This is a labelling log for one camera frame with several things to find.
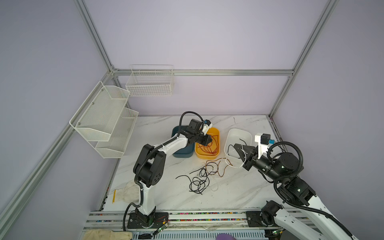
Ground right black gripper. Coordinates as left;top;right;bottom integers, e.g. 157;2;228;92
232;143;283;183

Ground red cable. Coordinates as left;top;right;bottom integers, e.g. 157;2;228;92
197;134;220;156

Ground red cables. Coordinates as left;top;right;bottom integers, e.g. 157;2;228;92
203;157;234;178

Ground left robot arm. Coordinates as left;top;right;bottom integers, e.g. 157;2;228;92
125;111;213;228

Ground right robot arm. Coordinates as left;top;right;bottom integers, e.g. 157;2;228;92
234;140;356;240

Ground yellow plastic tub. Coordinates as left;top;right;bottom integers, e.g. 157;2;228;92
195;128;221;160

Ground white plastic tub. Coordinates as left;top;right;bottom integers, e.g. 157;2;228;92
224;128;253;169

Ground teal plastic tub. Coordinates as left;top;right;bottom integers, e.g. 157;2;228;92
171;126;195;158

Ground purple object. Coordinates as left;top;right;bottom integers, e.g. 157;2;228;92
216;234;236;240

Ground lower white mesh shelf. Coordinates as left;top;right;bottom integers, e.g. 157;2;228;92
95;108;139;159

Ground white mesh shelf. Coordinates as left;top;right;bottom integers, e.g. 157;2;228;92
69;82;130;142
95;108;139;159

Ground white cotton glove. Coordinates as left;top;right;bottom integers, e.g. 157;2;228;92
113;181;140;203

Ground upper white mesh shelf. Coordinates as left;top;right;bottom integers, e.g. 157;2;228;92
69;82;130;142

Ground cream cloth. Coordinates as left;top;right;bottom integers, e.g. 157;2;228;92
82;230;133;240

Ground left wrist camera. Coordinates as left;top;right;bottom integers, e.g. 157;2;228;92
201;120;213;135

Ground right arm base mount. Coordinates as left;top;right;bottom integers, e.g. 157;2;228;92
246;201;283;228

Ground white wire basket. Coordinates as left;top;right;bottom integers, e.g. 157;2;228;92
126;65;175;97

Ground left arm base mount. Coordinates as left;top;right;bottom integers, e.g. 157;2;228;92
125;209;169;230

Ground aluminium front rail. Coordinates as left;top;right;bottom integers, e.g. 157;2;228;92
83;208;328;232

